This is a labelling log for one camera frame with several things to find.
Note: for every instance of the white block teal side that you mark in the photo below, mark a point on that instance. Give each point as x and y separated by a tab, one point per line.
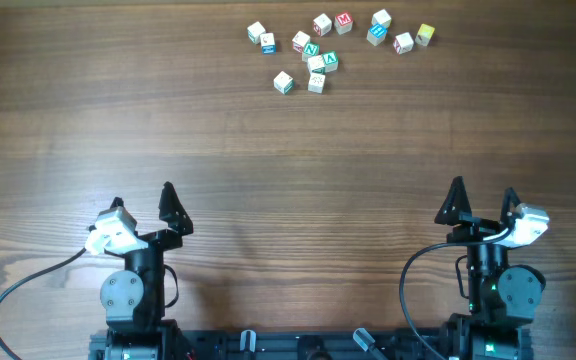
283	82

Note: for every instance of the plain white picture block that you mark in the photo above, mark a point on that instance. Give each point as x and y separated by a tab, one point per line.
316	83

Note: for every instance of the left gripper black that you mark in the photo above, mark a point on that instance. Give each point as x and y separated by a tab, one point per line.
176	225

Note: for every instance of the white block red side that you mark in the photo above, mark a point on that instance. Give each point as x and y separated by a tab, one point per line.
300	40

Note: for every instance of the white block yellow side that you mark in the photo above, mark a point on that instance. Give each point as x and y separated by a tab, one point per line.
382	17

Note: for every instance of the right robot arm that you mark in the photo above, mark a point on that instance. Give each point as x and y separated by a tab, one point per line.
502	298

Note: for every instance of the white block red edge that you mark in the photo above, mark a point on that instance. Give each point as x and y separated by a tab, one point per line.
322	24

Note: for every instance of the white block blue side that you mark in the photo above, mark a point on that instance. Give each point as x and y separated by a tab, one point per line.
268	44

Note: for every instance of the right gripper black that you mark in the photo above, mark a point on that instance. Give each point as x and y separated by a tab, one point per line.
474	228

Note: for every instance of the white block red trim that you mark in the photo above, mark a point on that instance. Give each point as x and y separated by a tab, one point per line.
403	43

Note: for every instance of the white block green N side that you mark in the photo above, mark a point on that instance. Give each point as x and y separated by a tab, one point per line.
316	64

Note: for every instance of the blue top block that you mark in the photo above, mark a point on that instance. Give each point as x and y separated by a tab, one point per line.
376	34

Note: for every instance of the yellow top block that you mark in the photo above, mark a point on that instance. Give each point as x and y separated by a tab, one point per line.
424	34

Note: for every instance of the white block far left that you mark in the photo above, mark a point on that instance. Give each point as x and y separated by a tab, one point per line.
255	31

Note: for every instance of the red M letter block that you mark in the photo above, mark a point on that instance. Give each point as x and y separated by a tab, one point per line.
343	22

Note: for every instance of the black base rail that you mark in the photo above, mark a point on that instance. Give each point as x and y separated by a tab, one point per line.
398	344

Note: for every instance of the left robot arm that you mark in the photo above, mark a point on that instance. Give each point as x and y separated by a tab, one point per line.
134	298

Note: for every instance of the green N letter block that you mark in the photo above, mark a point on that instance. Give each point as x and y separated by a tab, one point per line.
310	50

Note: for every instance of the green V letter block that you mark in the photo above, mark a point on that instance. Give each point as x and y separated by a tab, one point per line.
331	61

